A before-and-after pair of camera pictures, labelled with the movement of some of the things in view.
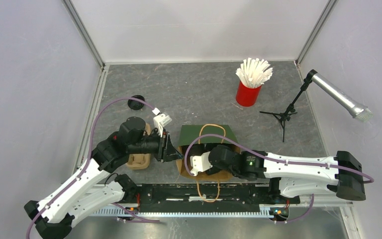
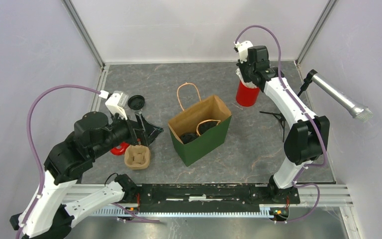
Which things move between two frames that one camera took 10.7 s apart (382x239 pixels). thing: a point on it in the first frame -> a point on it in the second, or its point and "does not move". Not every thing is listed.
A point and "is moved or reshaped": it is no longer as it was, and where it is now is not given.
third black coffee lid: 136,105 does not move
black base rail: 239,197 does not move
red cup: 247,96 does not move
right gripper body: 214,170 -> 246,69
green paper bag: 195,140 is moved or reshaped
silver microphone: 356,108 does not move
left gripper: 167,152 -> 145,133
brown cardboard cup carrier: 140,161 does not move
